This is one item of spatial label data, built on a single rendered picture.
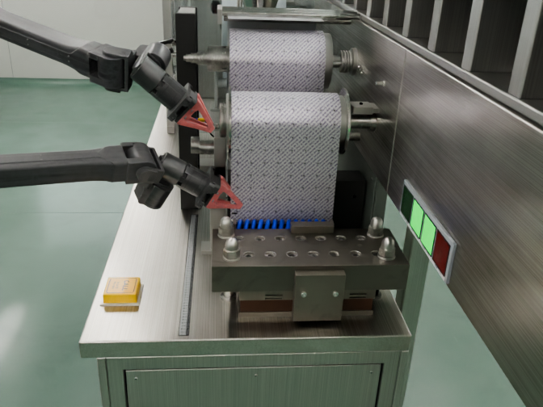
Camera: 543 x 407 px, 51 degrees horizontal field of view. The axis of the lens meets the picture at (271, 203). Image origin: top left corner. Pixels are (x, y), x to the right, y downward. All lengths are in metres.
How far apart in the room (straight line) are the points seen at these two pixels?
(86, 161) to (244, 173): 0.33
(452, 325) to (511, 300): 2.12
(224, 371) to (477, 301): 0.58
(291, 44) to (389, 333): 0.72
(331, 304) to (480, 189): 0.47
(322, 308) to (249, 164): 0.35
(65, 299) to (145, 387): 1.76
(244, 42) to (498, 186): 0.84
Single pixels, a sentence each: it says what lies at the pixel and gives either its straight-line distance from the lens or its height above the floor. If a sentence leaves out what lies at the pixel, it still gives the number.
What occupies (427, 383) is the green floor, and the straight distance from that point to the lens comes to 2.52.
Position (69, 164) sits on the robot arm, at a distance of 1.16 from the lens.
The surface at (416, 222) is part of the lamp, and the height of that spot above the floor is 1.18.
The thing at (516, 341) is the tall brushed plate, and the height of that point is 1.20.
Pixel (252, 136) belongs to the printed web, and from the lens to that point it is 1.23.
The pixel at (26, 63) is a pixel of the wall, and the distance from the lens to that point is 7.21.
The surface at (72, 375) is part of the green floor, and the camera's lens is 2.52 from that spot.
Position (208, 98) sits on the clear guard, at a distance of 2.27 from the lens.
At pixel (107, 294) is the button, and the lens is 1.27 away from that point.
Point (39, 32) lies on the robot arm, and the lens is 1.34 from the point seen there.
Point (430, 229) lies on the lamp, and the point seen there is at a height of 1.20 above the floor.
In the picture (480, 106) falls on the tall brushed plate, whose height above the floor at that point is 1.42.
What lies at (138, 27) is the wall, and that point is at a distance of 6.86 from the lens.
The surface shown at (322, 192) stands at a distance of 1.30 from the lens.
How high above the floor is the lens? 1.62
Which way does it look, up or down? 25 degrees down
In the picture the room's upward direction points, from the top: 2 degrees clockwise
